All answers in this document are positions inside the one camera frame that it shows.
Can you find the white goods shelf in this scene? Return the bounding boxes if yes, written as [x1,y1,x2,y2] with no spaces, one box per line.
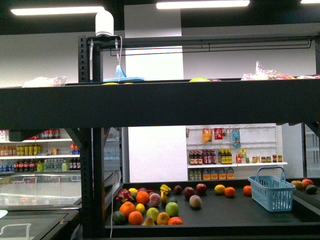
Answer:
[185,123,287,181]

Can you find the small yellow lemon left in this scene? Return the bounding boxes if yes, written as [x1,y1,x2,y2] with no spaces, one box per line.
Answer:
[135,203,146,214]

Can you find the yellow lemon far tray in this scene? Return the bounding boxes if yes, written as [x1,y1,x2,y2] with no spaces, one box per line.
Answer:
[214,184,226,195]

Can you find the orange beside far lemon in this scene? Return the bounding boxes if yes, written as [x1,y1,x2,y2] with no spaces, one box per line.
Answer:
[224,187,236,198]

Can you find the drinks shelf left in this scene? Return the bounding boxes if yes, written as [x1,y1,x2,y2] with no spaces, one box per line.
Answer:
[0,128,81,174]

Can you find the black metal shelf rack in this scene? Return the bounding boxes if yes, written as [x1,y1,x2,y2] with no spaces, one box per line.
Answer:
[0,35,320,240]

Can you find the yellow starfruit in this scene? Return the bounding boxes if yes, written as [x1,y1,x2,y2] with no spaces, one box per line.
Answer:
[159,184,171,195]

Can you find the small dark passion fruit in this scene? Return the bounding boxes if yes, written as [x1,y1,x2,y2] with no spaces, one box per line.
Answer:
[173,185,182,195]

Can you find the dark purple plum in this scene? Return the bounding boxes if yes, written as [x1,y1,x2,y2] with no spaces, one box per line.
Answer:
[183,186,195,200]

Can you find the pink peach left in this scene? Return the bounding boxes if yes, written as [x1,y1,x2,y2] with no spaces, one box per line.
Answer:
[149,193,161,207]

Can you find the pink peach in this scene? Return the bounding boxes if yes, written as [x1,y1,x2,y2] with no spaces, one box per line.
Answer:
[149,193,161,207]
[189,195,202,209]

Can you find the large orange back left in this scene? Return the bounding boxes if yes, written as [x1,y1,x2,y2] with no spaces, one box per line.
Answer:
[136,191,150,205]

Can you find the dark red apple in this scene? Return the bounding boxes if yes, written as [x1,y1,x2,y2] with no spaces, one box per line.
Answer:
[195,183,207,196]

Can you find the pink dragon fruit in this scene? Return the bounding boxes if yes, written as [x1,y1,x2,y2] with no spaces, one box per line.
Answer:
[116,188,134,203]

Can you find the pink peach centre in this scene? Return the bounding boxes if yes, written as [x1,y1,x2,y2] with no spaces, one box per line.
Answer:
[189,195,202,209]

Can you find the green apple far tray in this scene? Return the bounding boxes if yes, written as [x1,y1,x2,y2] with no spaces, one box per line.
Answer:
[165,202,180,217]

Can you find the yellow green pear far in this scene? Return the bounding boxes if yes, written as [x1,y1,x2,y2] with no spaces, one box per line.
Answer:
[146,207,160,223]

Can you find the orange front left upper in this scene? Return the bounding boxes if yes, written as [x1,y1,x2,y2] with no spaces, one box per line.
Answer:
[119,201,136,218]

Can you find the yellow orange apple far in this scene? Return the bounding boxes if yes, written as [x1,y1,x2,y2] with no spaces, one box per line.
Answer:
[156,212,171,225]

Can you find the orange front left lower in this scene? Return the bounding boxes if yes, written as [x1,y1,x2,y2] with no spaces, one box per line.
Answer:
[128,211,143,226]

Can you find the red orange persimmon far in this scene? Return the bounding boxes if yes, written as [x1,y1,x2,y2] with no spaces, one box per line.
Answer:
[167,216,184,225]

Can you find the brown yellow pear far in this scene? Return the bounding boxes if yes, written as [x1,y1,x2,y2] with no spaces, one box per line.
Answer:
[142,216,155,226]

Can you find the dark green avocado far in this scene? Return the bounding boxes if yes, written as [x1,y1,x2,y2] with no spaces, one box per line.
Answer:
[112,210,126,226]

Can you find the orange left of basket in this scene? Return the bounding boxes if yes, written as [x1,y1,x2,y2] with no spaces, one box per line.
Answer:
[243,185,252,196]

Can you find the light blue plastic basket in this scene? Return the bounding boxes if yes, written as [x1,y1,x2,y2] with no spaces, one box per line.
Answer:
[248,166,296,212]

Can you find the glass top freezer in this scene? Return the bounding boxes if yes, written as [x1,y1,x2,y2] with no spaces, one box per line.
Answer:
[0,171,115,240]

